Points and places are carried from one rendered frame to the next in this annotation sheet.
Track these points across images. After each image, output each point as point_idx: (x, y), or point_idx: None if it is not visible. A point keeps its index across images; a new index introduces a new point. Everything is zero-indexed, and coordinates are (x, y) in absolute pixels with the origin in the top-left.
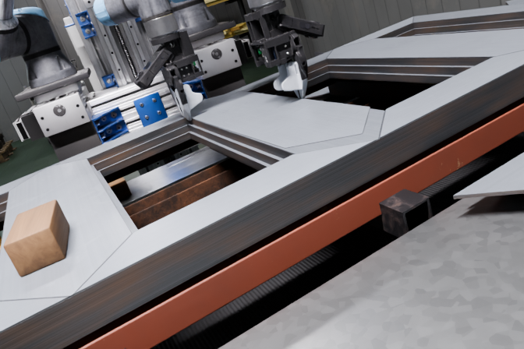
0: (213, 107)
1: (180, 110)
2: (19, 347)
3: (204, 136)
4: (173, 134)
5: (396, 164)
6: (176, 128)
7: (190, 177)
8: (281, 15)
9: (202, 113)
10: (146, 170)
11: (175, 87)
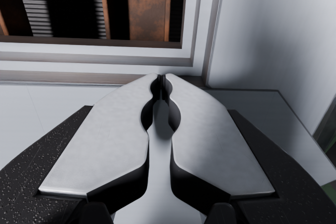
0: (163, 157)
1: (174, 86)
2: None
3: (42, 53)
4: None
5: None
6: (209, 25)
7: None
8: None
9: (152, 124)
10: None
11: (63, 208)
